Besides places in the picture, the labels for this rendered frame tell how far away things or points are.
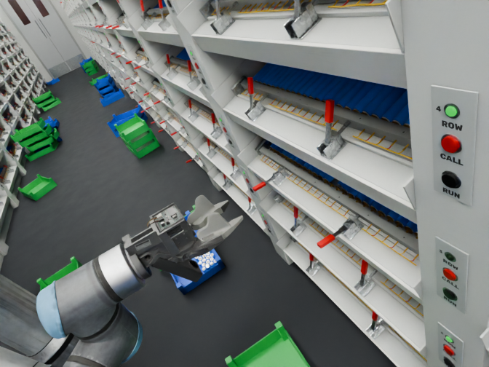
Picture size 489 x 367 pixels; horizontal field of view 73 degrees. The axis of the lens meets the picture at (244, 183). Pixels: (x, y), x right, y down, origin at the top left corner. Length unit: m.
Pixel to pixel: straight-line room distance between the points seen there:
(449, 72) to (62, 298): 0.60
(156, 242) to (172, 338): 0.77
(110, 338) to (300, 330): 0.65
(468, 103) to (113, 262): 0.54
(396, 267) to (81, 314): 0.54
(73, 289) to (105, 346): 0.14
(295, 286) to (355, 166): 0.80
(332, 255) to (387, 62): 0.64
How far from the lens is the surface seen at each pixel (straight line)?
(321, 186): 0.77
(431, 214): 0.44
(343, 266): 0.90
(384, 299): 0.83
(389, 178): 0.50
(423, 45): 0.33
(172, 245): 0.61
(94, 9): 2.94
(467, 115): 0.33
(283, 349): 1.15
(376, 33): 0.40
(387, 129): 0.53
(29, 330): 0.95
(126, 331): 0.73
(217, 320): 1.30
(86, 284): 0.63
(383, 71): 0.38
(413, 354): 0.99
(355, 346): 1.12
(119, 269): 0.61
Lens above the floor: 1.01
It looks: 34 degrees down
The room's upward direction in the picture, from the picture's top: 24 degrees counter-clockwise
